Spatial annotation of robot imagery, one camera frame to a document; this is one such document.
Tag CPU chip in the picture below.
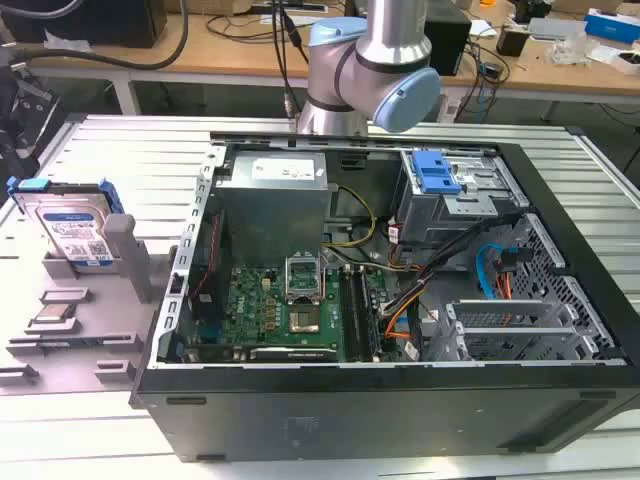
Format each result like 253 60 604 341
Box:
37 304 76 326

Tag black PC case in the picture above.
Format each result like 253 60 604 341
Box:
128 130 640 464

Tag blue plastic bay latch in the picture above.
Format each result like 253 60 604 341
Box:
412 151 464 197

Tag grey parts rack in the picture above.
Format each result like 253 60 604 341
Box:
0 214 176 396

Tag black RAM slot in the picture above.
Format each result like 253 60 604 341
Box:
357 267 386 362
339 265 364 361

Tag silver metal drive cage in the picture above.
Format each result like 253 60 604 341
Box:
392 149 531 246

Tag orange wire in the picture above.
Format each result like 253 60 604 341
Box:
494 269 515 301

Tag RAM stick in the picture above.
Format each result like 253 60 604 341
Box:
9 335 136 350

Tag thick black cable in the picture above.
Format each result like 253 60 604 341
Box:
0 0 192 72

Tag metal disk bay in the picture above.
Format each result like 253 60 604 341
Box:
446 298 594 362

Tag grey power supply unit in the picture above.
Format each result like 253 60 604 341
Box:
214 152 331 256

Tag green motherboard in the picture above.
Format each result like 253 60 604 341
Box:
219 259 401 364

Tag CPU socket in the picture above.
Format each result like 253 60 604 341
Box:
287 304 321 335

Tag metal socket cover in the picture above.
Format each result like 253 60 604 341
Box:
283 252 326 306

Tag black graphics card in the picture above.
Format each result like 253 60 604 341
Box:
182 344 341 364

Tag blue wire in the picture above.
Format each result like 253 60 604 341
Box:
474 242 516 301

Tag hard disk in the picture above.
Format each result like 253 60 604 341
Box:
5 177 119 266

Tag small black box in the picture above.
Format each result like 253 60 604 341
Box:
424 7 474 77

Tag wooden desk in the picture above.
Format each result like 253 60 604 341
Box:
0 12 640 117

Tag yellow wire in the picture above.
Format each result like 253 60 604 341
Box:
324 184 379 249

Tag black computer box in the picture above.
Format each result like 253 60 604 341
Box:
0 0 169 50

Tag blue cardboard box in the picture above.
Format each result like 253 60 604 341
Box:
584 12 640 40

